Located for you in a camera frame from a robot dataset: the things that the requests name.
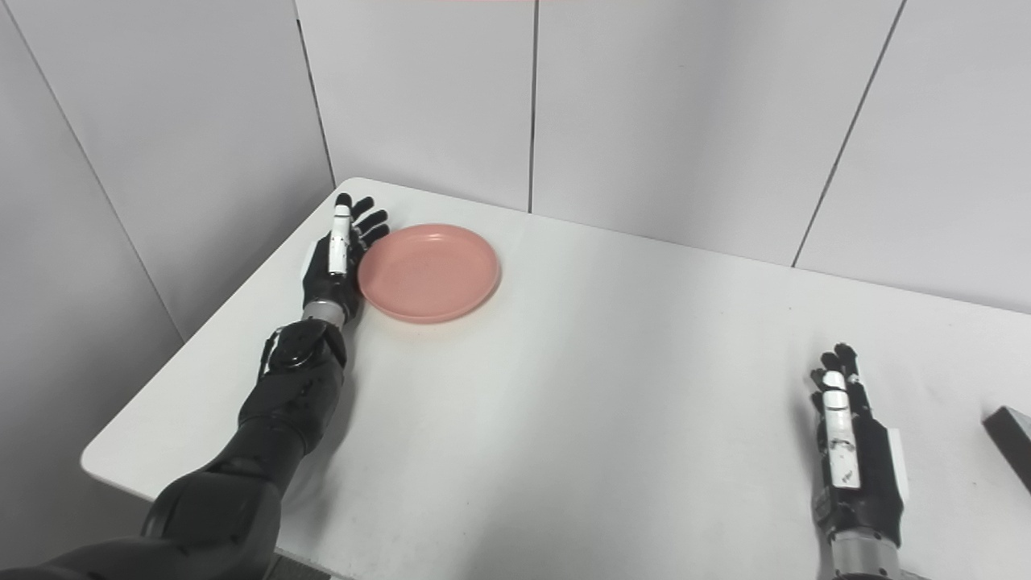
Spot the pink round plate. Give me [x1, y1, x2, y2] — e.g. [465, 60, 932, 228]
[357, 223, 502, 325]

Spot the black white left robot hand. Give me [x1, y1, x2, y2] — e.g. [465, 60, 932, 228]
[300, 193, 391, 323]

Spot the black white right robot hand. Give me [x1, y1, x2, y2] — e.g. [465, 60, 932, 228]
[809, 343, 911, 549]

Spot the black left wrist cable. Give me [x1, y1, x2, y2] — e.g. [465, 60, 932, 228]
[258, 329, 283, 381]

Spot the chocolate cake slice with fruit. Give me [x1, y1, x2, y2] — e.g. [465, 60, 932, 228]
[982, 407, 1031, 494]

